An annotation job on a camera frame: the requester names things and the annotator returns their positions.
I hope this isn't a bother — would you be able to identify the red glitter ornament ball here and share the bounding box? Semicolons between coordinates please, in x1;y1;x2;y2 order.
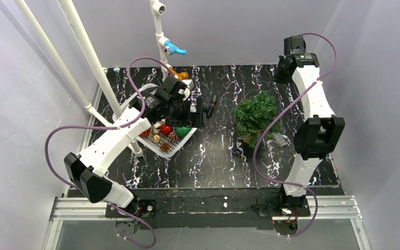
160;124;173;136

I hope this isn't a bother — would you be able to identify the small green christmas tree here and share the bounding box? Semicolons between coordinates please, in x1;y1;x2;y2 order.
235;91;280;148

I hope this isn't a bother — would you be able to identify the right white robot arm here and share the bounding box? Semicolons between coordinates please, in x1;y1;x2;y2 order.
274;35;345;210

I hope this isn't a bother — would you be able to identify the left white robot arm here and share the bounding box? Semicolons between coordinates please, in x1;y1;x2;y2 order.
64;76;203;208

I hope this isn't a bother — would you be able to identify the green glitter ornament ball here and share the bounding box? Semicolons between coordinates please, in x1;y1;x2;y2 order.
174;127;192;138

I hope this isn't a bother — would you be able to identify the frosted pine cone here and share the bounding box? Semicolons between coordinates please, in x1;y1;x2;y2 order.
168;132;179;142

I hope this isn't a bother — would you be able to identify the gold ornament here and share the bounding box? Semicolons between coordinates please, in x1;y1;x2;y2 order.
152;134;161;143

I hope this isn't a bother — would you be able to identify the brown pine cone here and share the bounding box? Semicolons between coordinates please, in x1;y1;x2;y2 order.
160;142;171;153

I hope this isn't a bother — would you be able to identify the white plastic basket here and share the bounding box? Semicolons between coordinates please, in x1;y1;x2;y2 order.
117;83;198;159

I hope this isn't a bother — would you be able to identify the black cylindrical marker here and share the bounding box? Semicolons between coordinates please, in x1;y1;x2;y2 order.
205;95;218;118

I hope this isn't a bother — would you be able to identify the orange pipe valve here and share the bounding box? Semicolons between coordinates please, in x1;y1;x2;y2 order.
170;67;189;80

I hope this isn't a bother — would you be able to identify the blue pipe valve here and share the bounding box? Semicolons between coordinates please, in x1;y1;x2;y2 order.
164;40;186;56

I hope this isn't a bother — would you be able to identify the thin white diagonal pole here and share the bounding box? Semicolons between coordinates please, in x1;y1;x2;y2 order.
15;0;112;127

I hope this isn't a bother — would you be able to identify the white pvc pipe stand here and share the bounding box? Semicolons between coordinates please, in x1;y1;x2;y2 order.
149;0;170;67

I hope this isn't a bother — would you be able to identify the thick white diagonal pole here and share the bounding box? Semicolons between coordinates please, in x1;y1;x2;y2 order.
57;0;132;120

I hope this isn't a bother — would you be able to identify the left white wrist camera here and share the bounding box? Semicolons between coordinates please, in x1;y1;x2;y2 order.
182;79;194;101

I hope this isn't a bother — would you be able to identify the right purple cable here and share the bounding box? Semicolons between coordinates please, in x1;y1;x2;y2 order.
252;33;339;238

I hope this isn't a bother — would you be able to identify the aluminium frame rail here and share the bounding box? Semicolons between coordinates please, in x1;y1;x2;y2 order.
43;82;118;250

